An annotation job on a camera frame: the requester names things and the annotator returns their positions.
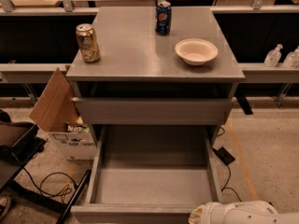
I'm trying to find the grey drawer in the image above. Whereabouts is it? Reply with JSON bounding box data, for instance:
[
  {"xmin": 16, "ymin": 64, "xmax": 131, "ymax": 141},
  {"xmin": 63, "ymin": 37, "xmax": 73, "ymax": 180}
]
[
  {"xmin": 71, "ymin": 125, "xmax": 223, "ymax": 224},
  {"xmin": 73, "ymin": 98, "xmax": 234, "ymax": 125}
]

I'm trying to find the snack bag in box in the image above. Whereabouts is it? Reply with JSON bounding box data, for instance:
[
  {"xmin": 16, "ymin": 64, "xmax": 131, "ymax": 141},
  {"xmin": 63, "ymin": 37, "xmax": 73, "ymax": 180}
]
[{"xmin": 66, "ymin": 124, "xmax": 90, "ymax": 133}]

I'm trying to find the black power adapter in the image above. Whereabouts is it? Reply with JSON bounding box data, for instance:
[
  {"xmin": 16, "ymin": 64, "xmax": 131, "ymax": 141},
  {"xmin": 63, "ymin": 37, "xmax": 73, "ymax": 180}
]
[{"xmin": 213, "ymin": 147, "xmax": 235, "ymax": 165}]

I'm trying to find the gold soda can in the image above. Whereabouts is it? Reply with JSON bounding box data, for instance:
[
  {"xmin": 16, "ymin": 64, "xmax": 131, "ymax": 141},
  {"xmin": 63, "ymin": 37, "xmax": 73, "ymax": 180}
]
[{"xmin": 76, "ymin": 23, "xmax": 100, "ymax": 63}]

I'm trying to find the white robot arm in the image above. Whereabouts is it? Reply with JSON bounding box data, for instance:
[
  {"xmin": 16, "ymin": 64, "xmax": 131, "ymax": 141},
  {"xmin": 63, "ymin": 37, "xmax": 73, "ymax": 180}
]
[{"xmin": 188, "ymin": 201, "xmax": 299, "ymax": 224}]

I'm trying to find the cardboard box with flap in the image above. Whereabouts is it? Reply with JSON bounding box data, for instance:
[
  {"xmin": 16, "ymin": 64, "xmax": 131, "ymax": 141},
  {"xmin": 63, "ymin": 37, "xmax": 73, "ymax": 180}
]
[{"xmin": 30, "ymin": 68, "xmax": 96, "ymax": 160}]

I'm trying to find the blue pepsi can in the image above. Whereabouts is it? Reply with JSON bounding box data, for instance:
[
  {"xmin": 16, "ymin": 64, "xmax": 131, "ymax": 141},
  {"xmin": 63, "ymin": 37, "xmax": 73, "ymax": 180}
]
[{"xmin": 155, "ymin": 1, "xmax": 172, "ymax": 35}]

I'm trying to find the black cart frame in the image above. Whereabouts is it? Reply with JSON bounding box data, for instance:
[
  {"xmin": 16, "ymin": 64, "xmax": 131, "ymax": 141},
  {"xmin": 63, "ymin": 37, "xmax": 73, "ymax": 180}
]
[{"xmin": 0, "ymin": 110, "xmax": 92, "ymax": 224}]

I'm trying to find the white paper bowl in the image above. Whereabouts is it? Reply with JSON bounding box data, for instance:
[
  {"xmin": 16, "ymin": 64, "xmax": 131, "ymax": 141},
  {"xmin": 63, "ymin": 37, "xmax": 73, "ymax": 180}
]
[{"xmin": 175, "ymin": 38, "xmax": 219, "ymax": 66}]

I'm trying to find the black cable on floor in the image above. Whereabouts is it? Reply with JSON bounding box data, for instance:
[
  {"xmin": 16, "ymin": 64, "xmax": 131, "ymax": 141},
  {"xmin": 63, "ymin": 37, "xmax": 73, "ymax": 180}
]
[{"xmin": 221, "ymin": 164, "xmax": 243, "ymax": 203}]

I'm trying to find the black orange cable loop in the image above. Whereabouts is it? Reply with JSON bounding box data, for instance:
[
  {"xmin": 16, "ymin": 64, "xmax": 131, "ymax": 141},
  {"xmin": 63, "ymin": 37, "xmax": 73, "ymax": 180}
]
[{"xmin": 22, "ymin": 167, "xmax": 78, "ymax": 203}]

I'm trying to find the grey drawer cabinet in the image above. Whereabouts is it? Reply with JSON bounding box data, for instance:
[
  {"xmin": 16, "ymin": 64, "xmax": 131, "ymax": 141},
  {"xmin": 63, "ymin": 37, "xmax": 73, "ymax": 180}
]
[{"xmin": 67, "ymin": 7, "xmax": 244, "ymax": 141}]

